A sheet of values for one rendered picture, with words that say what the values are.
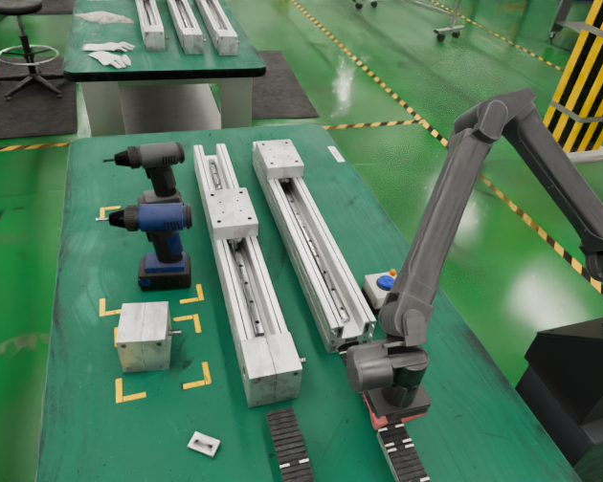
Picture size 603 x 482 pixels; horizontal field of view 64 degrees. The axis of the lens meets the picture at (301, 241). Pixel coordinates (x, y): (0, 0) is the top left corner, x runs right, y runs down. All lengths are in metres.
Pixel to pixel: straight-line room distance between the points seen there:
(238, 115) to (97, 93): 0.68
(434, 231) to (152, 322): 0.56
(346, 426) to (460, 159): 0.53
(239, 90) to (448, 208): 1.88
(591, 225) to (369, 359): 0.49
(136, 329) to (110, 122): 1.74
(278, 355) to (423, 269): 0.32
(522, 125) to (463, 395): 0.54
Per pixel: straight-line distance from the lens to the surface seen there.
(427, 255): 0.82
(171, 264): 1.17
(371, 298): 1.16
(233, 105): 2.63
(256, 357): 0.94
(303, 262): 1.15
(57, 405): 1.06
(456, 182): 0.87
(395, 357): 0.80
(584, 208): 1.02
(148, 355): 1.02
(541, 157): 0.99
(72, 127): 3.72
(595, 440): 1.17
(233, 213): 1.22
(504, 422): 1.10
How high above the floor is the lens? 1.62
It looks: 39 degrees down
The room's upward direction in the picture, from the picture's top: 6 degrees clockwise
